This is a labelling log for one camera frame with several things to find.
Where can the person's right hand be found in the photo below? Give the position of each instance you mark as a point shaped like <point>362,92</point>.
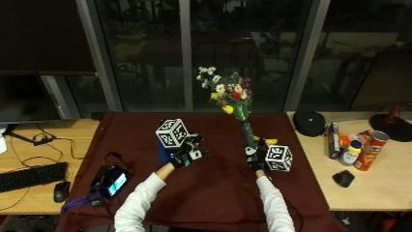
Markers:
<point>255,161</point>

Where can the person's left hand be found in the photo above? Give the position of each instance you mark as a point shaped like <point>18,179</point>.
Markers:
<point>186,158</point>

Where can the mixed flower bouquet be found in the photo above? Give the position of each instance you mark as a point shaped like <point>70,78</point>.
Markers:
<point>234,95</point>

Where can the yellow flower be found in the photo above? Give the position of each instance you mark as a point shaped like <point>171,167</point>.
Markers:
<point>270,141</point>

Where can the white marker cube left glove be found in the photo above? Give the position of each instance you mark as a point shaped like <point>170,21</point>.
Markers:
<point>173,134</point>

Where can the white marker cube glove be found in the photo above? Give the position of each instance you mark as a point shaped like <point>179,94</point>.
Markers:
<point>279,158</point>
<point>173,134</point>

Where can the white marker cube right glove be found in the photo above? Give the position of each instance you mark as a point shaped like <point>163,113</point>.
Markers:
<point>279,158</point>

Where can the blue object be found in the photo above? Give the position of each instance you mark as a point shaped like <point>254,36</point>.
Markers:
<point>165,155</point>

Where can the maroon tablecloth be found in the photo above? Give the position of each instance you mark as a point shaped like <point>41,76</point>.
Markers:
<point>215,193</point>

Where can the black round case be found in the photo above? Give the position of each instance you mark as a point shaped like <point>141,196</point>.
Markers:
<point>309,123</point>

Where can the dark rectangular box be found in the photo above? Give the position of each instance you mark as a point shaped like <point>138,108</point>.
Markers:
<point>334,141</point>

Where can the orange packet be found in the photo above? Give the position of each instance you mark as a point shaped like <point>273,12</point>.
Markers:
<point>343,140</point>

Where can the black phone with lit screen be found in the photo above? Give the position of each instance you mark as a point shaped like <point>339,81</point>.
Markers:
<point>114,183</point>

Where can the black angular mouse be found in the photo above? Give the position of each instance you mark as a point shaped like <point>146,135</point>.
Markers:
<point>345,178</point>

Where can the red chips can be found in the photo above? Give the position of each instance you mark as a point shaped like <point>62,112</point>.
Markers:
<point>370,151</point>

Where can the black round lamp base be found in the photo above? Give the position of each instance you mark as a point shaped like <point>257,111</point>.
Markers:
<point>393,125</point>

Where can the black computer mouse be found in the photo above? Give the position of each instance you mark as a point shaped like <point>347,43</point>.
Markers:
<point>62,192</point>

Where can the black keyboard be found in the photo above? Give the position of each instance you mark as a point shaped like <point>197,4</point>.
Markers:
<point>33,176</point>

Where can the black computer monitor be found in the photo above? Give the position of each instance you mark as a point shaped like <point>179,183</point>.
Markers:
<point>23,98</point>

